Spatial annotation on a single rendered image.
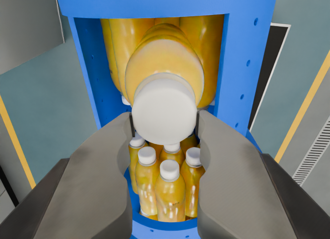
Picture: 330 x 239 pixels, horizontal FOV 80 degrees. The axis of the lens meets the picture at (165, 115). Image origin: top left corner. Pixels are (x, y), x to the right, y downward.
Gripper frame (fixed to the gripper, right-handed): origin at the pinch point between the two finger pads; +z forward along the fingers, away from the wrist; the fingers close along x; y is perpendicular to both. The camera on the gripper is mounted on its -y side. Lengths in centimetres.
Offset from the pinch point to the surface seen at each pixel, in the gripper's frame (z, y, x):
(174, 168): 17.3, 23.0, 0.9
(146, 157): 21.0, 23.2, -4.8
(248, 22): 11.0, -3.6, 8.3
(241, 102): 11.8, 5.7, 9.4
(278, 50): 117, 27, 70
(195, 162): 19.9, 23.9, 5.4
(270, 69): 118, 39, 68
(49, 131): 132, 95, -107
